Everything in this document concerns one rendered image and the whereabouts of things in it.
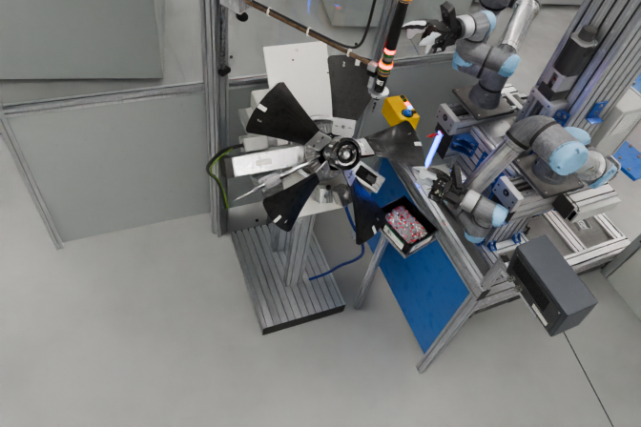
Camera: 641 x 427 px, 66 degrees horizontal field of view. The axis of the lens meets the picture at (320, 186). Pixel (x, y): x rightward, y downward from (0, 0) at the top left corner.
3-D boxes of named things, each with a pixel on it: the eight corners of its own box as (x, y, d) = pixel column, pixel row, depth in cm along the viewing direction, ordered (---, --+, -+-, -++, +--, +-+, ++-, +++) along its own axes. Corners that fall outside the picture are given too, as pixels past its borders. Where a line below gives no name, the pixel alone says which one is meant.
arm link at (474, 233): (468, 218, 193) (479, 201, 185) (487, 241, 187) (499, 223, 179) (453, 225, 190) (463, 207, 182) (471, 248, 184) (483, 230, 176)
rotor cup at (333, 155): (309, 142, 186) (322, 145, 174) (341, 125, 190) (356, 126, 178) (325, 176, 190) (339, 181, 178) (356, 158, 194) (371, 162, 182)
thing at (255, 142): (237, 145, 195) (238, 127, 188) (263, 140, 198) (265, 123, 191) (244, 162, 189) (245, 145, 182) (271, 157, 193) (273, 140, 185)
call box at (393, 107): (380, 114, 236) (384, 96, 228) (398, 111, 239) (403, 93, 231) (395, 137, 226) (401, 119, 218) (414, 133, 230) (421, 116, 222)
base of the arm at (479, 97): (486, 87, 250) (494, 71, 242) (505, 107, 241) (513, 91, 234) (462, 91, 244) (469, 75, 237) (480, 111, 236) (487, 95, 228)
